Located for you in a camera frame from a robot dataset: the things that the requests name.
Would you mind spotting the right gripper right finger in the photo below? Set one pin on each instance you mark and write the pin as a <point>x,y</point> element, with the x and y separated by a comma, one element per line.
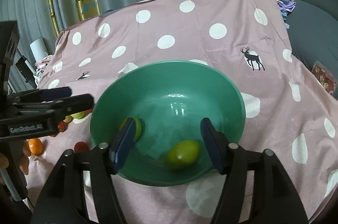
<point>216,144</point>

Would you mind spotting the white cylinder lamp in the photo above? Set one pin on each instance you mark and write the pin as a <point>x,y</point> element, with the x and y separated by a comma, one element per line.
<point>39,49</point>

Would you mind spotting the green oval fruit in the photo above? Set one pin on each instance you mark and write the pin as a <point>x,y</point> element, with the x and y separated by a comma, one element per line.
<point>184,154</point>

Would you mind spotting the green plastic bowl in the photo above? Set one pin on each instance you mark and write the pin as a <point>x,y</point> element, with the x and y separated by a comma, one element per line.
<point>170,99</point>

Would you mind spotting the red cherry tomato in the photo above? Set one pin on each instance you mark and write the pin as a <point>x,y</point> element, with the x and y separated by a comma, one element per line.
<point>81,147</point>

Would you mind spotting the green round fruit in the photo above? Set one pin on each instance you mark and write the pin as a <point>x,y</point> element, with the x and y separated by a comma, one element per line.
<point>138,128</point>

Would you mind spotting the grey sofa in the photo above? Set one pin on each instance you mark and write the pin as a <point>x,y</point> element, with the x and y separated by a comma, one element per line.
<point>313,33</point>

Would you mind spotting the folded colourful clothes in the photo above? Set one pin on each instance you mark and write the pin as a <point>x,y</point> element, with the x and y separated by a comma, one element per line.
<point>286,7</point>

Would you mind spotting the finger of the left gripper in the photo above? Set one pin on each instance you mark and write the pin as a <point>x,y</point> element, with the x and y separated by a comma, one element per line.
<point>42,95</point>
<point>74,104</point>

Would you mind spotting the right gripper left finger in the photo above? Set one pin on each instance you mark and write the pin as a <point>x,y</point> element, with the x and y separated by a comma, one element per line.
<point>122,144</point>

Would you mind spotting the pink polka dot cloth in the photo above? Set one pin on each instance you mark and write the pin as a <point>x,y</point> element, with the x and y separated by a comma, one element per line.
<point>287,109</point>

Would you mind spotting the small orange mandarin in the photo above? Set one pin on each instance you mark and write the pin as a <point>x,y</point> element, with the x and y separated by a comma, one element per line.
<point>36,146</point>

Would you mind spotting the snack bag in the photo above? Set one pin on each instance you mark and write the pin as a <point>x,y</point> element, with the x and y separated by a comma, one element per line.
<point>326,79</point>

